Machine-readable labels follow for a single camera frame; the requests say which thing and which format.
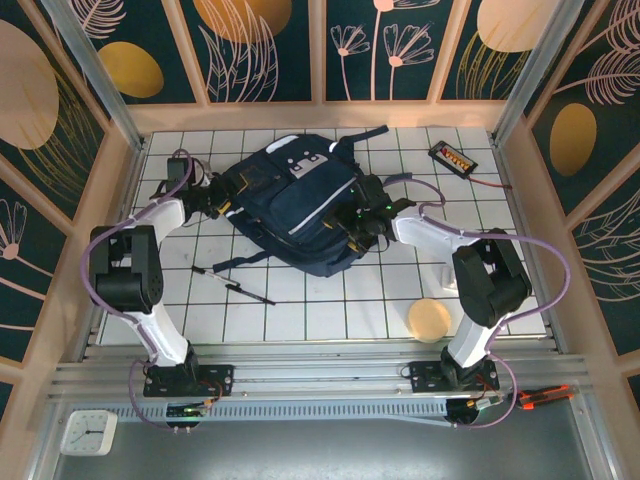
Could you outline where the navy blue backpack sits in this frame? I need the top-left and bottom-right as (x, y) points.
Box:
(212, 124), (416, 279)

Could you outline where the aluminium rail frame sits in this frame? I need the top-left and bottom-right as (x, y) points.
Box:
(47, 342), (589, 404)

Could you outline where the thin red wire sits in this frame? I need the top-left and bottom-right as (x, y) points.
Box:
(469, 174), (515, 191)

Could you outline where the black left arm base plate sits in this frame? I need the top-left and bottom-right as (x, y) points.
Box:
(143, 363), (235, 399)

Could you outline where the thin black pen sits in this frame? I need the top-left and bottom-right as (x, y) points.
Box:
(224, 283), (277, 306)

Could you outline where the black board with orange connectors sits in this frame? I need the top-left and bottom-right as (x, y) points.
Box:
(428, 139), (480, 180)

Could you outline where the grey slotted cable duct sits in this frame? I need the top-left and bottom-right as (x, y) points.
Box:
(114, 402), (449, 429)

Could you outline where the white square clock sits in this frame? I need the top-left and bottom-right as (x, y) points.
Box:
(59, 409), (119, 457)

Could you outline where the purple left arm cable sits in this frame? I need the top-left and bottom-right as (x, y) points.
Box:
(82, 148), (201, 432)

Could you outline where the aluminium corner post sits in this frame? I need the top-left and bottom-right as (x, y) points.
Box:
(489, 0), (586, 146)
(39, 0), (149, 151)

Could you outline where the round tan wooden disc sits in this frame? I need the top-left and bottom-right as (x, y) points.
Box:
(407, 298), (452, 344)

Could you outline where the orange and black hand tool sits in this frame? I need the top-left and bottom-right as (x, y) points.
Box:
(507, 383), (576, 412)

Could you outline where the black controller board with wires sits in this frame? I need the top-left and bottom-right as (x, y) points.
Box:
(446, 394), (504, 427)
(166, 397), (221, 432)

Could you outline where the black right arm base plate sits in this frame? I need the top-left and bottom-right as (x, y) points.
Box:
(408, 359), (500, 396)

